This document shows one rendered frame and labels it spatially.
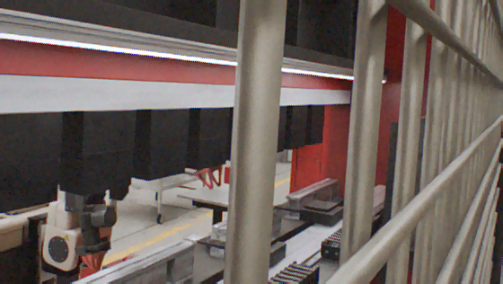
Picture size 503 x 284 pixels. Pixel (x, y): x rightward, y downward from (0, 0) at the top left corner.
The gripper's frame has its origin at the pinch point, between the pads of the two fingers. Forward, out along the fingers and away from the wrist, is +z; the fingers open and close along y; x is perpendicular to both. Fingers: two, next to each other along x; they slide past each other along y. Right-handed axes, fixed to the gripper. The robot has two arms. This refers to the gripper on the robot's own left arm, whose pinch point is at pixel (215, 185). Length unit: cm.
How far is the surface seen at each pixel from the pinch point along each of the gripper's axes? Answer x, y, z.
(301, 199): -14.8, 31.6, 17.2
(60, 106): -36, -91, -18
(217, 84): -38, -38, -22
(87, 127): -34, -85, -14
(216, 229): -12.5, -26.3, 14.4
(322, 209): -38.6, -6.3, 21.3
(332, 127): -21, 84, -8
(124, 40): -60, -98, -18
